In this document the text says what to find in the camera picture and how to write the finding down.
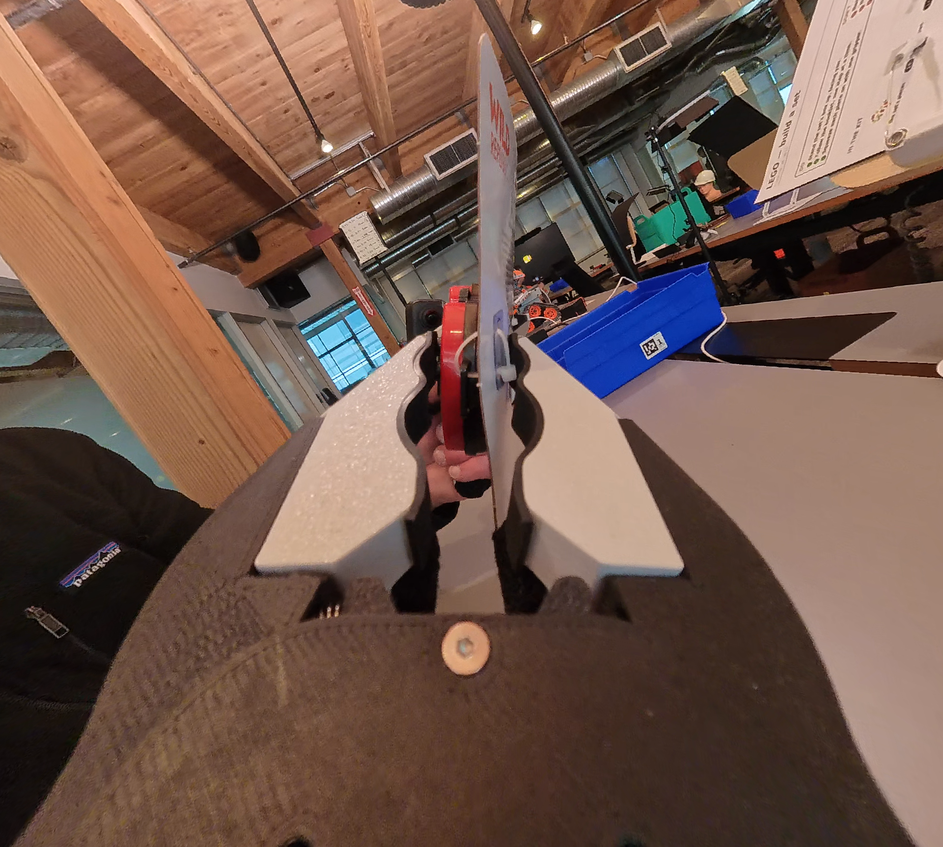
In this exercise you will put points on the black pole with round disc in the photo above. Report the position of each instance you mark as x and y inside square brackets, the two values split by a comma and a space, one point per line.
[545, 103]

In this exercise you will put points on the printed instruction sheet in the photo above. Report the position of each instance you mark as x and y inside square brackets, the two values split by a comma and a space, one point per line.
[862, 51]

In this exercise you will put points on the person's black jacket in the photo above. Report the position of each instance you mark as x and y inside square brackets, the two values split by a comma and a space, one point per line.
[66, 567]

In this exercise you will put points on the red water game toy package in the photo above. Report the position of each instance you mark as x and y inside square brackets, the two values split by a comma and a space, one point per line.
[497, 235]

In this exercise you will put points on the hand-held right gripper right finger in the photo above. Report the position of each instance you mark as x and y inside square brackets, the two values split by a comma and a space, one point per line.
[589, 493]

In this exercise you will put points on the black wall speaker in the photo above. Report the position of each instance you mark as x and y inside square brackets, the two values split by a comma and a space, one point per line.
[286, 288]

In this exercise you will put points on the black computer monitor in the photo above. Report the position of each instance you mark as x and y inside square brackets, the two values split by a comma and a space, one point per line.
[541, 246]

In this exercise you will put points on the blue plastic bin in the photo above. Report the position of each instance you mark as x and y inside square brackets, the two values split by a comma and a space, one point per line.
[626, 324]

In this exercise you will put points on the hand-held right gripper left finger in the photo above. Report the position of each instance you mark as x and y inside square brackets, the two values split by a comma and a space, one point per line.
[353, 486]

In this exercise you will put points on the white paper sign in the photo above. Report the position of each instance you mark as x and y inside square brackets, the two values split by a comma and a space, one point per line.
[361, 237]

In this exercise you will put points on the wooden background desk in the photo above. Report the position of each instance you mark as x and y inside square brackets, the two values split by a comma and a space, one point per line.
[796, 217]

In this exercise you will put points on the person's left hand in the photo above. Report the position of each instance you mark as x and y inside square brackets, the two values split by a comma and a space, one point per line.
[442, 475]

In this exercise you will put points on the white air vent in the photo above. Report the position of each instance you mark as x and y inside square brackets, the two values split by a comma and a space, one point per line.
[451, 154]
[642, 46]

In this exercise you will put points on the toy robot with orange wheels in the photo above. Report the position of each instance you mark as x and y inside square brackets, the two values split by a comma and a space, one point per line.
[538, 309]

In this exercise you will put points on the black tripod stand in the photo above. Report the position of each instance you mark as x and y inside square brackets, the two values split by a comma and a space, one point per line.
[681, 213]

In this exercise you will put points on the green box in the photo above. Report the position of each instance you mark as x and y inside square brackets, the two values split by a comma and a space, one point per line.
[667, 228]

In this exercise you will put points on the silver ventilation duct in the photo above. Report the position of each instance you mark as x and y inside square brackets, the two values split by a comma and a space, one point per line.
[574, 92]

